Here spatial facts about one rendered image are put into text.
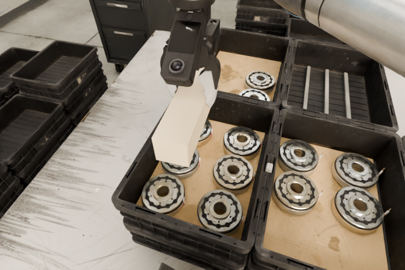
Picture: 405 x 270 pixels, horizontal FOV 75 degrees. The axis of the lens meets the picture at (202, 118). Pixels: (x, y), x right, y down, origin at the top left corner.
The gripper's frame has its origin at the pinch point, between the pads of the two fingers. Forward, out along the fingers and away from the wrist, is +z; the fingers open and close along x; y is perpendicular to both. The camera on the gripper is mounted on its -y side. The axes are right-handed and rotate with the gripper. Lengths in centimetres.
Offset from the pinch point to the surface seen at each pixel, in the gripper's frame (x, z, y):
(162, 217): 1.2, 15.9, -17.1
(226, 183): -9.1, 23.0, -2.2
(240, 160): -11.3, 23.0, 5.5
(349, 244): -37.9, 25.9, -8.2
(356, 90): -46, 26, 49
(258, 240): -17.5, 15.9, -16.5
